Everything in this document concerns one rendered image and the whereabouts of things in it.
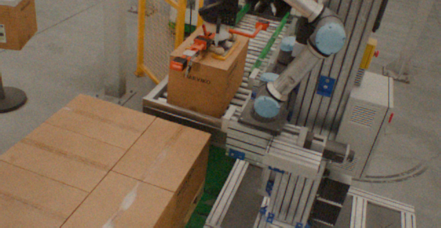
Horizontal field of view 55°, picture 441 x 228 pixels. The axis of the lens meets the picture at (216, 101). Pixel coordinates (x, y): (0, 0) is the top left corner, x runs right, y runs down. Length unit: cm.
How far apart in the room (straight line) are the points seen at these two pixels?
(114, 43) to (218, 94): 132
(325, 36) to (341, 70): 42
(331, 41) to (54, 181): 160
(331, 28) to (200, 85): 131
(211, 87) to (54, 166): 108
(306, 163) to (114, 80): 236
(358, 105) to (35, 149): 181
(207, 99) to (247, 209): 77
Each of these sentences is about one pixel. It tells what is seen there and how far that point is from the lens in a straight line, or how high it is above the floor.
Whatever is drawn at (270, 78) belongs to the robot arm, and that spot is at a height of 127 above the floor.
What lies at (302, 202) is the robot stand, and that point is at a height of 44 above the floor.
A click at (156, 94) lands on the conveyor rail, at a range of 309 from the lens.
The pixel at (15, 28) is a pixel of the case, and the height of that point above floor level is 80.
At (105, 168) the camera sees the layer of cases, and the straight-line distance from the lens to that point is 253.
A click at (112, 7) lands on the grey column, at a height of 89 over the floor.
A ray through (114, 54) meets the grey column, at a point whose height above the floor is 47.
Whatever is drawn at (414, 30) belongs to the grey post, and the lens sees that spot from 540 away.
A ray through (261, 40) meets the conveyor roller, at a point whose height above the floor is 54.
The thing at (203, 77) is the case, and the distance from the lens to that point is 282.
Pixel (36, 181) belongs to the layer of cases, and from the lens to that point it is 250.
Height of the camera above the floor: 223
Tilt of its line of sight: 32 degrees down
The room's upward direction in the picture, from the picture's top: 8 degrees clockwise
